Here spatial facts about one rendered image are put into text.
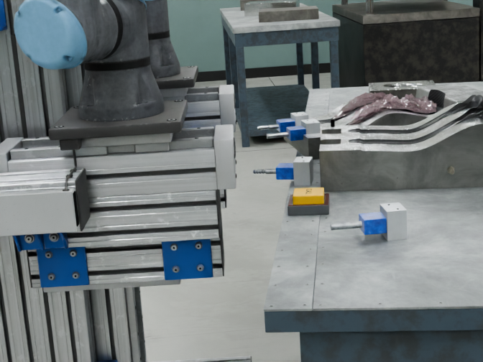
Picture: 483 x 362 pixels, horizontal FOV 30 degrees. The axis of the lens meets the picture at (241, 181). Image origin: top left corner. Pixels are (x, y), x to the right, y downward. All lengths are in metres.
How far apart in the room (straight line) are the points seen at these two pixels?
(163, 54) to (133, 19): 0.52
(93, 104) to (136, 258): 0.30
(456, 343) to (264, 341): 1.80
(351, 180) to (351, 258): 0.41
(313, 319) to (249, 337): 1.84
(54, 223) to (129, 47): 0.32
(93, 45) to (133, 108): 0.15
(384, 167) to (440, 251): 0.40
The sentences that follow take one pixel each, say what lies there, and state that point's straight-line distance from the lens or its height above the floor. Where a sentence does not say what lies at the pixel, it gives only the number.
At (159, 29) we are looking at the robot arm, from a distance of 2.06.
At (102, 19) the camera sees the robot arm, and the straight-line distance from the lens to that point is 1.49.
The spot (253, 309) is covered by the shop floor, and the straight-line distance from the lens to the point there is 3.40.
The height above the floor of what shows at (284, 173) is 0.83.
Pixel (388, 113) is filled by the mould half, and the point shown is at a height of 0.90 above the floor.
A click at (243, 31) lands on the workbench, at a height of 0.77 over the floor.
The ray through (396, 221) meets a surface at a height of 0.83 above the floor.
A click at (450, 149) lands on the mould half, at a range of 1.91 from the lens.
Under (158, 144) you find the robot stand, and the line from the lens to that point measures 1.57.
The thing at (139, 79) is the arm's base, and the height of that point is 1.10.
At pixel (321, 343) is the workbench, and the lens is 1.37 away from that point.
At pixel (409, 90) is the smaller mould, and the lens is 2.75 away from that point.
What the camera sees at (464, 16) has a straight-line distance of 6.60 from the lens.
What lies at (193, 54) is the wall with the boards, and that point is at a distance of 9.13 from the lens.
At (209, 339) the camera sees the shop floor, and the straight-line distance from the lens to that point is 3.18.
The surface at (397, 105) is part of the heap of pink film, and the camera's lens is 2.29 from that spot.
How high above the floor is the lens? 1.32
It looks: 15 degrees down
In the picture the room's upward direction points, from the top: 4 degrees counter-clockwise
